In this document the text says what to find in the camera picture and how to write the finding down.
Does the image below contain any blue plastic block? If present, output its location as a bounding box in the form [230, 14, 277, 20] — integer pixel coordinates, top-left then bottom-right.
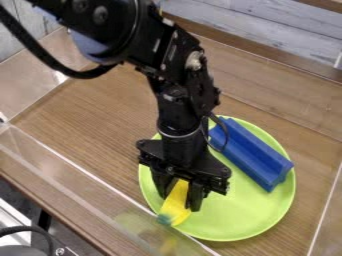
[210, 116, 294, 192]

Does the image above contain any yellow toy banana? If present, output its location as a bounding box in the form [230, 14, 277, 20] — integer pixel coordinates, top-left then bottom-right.
[158, 180, 191, 226]

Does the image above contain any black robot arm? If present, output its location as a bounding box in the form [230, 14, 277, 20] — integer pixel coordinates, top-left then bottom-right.
[27, 0, 231, 212]

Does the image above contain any clear acrylic tray wall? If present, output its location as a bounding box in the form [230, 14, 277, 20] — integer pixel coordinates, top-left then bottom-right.
[0, 26, 342, 256]

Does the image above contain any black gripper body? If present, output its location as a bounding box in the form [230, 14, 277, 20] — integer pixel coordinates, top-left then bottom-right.
[136, 127, 231, 195]

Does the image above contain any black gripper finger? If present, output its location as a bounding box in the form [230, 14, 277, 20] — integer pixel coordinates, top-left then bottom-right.
[186, 181, 208, 212]
[151, 168, 178, 199]

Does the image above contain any black cable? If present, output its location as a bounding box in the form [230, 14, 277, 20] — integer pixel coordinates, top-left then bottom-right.
[0, 3, 119, 80]

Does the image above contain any green round plate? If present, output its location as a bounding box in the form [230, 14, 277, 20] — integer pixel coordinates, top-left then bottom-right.
[139, 152, 297, 242]

